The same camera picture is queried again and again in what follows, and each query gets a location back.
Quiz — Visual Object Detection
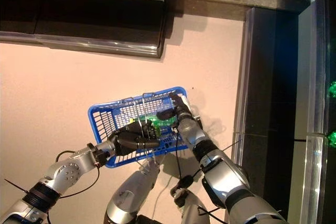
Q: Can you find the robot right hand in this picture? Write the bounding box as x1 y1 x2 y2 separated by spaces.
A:
156 91 194 124

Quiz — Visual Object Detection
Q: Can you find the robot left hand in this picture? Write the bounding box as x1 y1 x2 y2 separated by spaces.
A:
111 120 161 156

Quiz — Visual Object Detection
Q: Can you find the blue plastic shopping basket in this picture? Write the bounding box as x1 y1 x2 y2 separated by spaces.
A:
88 86 203 169

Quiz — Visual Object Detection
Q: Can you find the black right robot foot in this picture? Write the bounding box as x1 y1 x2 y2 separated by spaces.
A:
170 175 195 208

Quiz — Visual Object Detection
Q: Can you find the silver right robot leg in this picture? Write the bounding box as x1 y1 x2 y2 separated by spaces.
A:
181 189 211 224

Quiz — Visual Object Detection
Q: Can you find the dark side shelf unit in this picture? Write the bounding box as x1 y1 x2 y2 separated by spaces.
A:
0 0 169 59

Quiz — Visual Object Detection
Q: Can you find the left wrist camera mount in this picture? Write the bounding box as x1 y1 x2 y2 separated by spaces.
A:
88 143 110 167

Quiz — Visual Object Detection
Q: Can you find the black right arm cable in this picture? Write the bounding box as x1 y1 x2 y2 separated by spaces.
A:
174 129 203 183

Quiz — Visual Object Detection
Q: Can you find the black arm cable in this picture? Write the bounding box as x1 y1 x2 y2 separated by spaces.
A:
55 150 102 200
174 129 203 183

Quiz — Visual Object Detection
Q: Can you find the white cable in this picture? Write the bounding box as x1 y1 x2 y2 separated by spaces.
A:
151 175 174 219

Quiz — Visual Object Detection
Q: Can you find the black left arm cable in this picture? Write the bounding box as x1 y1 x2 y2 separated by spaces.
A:
55 150 102 200

